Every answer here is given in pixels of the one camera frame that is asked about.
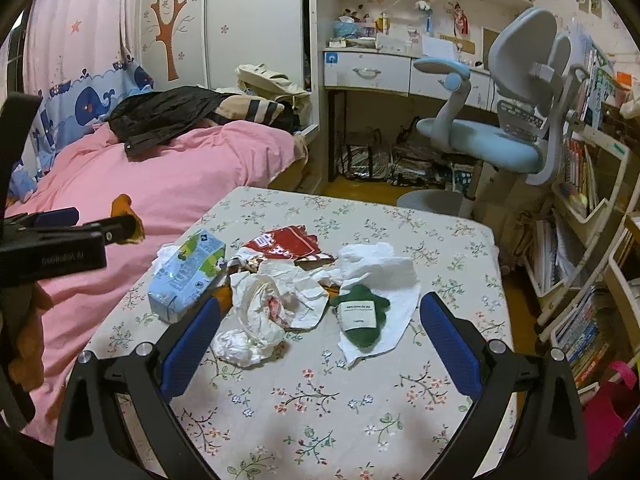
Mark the white paper wrapper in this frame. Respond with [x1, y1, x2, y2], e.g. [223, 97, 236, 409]
[230, 260, 329, 349]

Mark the floral tablecloth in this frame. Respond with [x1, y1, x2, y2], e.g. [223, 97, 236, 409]
[81, 185, 516, 480]

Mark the red snack wrapper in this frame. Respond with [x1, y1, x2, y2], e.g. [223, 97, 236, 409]
[239, 226, 335, 263]

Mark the large white paper towel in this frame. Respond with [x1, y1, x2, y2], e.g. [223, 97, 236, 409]
[311, 243, 421, 367]

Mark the pink curtain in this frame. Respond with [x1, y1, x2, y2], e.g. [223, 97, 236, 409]
[21, 0, 142, 94]

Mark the light blue drink carton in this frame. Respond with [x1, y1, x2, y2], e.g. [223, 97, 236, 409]
[148, 229, 227, 324]

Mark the white rolling book cart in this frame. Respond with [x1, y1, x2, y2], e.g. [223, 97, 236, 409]
[521, 34, 639, 384]

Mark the pink duvet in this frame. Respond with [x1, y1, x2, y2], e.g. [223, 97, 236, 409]
[8, 122, 304, 444]

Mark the red shopping bag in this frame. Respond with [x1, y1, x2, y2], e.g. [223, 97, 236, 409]
[584, 361, 639, 474]

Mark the striped beige cloth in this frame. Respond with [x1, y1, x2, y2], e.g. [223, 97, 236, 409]
[206, 94, 300, 133]

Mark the small white tissue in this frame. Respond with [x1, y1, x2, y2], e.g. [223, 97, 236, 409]
[213, 328, 284, 368]

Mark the blue grey desk chair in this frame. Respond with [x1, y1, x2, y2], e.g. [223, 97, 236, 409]
[397, 6, 588, 218]

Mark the orange sausage snack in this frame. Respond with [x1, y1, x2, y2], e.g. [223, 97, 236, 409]
[212, 284, 233, 316]

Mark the whale print blue pillow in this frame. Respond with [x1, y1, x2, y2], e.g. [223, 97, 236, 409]
[9, 56, 154, 202]

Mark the black jacket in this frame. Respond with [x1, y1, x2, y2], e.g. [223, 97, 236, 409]
[107, 86, 231, 160]

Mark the white desk with drawers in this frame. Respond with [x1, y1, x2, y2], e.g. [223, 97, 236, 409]
[309, 0, 532, 184]

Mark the beige canvas bag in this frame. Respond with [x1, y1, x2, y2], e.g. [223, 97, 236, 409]
[235, 64, 311, 112]

